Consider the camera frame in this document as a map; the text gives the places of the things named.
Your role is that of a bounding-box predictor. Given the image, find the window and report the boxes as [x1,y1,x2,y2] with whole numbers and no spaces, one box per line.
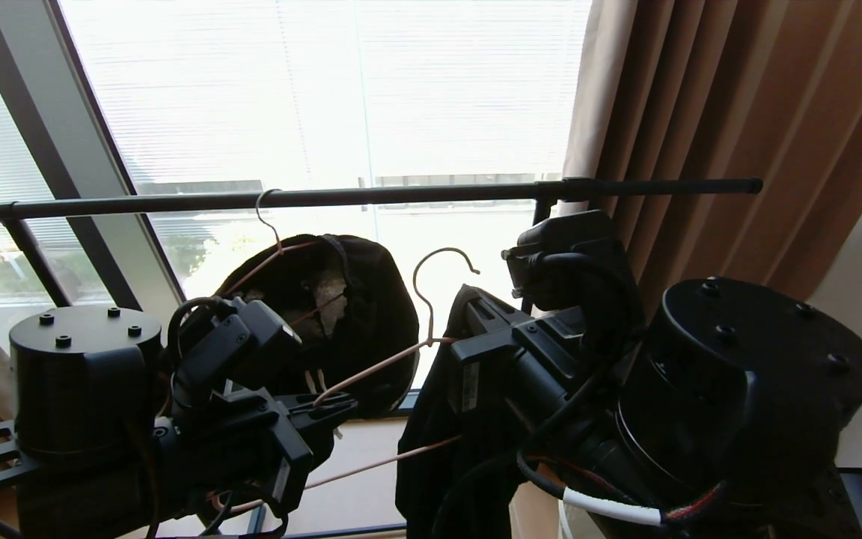
[0,0,596,412]

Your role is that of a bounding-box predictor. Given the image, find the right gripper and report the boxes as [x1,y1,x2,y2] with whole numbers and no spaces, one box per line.
[450,284,626,450]

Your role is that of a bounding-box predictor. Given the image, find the pink clothes hanger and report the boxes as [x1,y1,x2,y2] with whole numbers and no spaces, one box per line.
[207,247,480,517]
[218,189,349,330]

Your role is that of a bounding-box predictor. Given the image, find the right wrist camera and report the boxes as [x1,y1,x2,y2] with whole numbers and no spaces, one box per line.
[502,210,630,311]

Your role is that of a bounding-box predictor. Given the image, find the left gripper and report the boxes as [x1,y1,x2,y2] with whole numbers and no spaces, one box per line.
[154,389,317,525]

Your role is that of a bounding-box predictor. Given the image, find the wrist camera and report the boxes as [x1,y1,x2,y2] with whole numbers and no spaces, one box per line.
[502,210,630,311]
[169,298,303,409]

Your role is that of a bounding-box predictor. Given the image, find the black clothes rack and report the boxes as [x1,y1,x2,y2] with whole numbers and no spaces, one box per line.
[0,177,763,539]

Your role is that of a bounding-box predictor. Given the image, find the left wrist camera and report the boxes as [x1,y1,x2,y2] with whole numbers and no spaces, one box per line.
[169,298,303,409]

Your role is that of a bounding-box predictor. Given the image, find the black garment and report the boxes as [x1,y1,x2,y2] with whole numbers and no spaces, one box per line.
[395,284,551,539]
[214,234,421,420]

